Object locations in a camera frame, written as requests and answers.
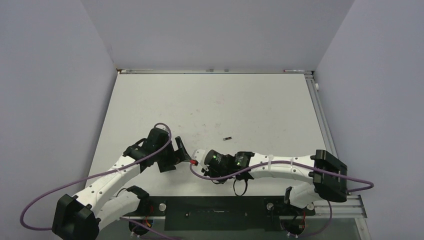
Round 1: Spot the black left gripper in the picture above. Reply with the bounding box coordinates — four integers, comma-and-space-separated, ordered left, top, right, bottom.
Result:
154, 137, 191, 172

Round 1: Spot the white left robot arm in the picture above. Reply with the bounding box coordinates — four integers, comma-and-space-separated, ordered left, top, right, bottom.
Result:
51, 126, 191, 240

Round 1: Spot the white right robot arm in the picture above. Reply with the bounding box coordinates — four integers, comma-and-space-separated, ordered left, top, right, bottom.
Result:
200, 149, 348, 214

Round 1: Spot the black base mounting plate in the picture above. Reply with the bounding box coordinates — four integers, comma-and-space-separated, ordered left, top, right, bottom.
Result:
127, 196, 316, 231

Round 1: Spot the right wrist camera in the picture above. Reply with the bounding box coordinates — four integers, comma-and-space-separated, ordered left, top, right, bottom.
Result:
191, 149, 209, 171

